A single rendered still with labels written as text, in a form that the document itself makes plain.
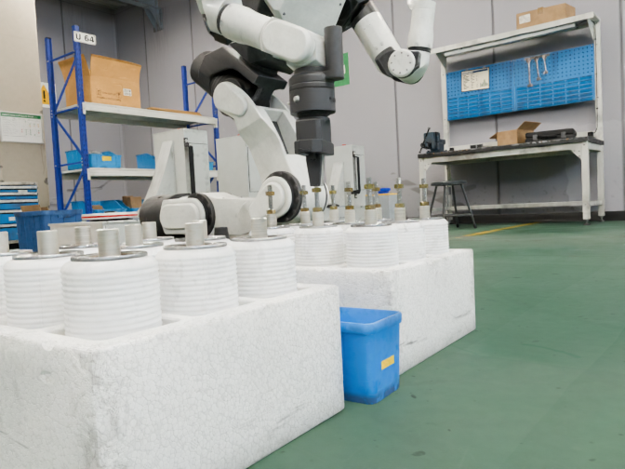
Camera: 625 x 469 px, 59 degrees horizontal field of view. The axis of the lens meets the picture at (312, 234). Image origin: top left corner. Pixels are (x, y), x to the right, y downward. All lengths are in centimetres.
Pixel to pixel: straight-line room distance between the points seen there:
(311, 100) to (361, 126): 612
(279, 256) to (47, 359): 31
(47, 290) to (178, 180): 291
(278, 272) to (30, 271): 29
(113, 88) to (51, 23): 431
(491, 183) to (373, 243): 543
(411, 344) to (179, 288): 49
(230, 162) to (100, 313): 343
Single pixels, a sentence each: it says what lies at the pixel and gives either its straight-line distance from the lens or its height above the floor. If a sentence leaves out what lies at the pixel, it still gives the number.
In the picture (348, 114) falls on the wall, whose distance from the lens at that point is 730.
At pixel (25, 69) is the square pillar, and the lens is 769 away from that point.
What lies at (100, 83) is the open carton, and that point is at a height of 168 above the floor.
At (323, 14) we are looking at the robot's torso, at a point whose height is 81.
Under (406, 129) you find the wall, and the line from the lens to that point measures 684.
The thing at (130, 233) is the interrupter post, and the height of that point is 27.
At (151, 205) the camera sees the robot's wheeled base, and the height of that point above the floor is 32.
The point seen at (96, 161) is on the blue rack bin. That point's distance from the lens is 620.
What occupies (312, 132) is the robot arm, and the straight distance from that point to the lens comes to 105.
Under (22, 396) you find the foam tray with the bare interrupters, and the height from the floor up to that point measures 12.
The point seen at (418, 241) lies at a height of 21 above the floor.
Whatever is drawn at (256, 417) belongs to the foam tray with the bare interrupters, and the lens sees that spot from 68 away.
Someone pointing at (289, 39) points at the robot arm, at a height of 60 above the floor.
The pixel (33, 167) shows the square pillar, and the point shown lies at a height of 92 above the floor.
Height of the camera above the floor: 29
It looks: 3 degrees down
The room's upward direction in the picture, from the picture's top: 3 degrees counter-clockwise
